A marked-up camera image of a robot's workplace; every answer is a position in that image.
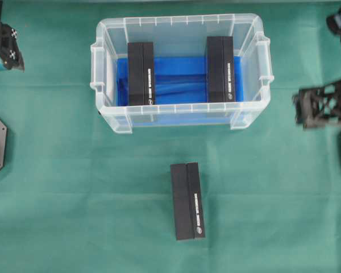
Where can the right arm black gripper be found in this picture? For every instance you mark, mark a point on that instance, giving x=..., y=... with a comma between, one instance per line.
x=320, y=106

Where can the clear plastic storage bin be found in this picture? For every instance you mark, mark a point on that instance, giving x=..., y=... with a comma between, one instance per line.
x=181, y=36

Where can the green table cloth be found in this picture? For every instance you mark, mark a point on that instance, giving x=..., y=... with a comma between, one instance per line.
x=77, y=197

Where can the blue liner sheet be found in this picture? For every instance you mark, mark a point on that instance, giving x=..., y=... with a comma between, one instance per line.
x=179, y=80

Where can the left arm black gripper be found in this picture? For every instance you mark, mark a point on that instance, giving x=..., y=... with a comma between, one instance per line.
x=10, y=55

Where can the black camera box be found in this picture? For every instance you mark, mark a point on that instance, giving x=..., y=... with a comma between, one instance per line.
x=141, y=74
x=220, y=75
x=187, y=201

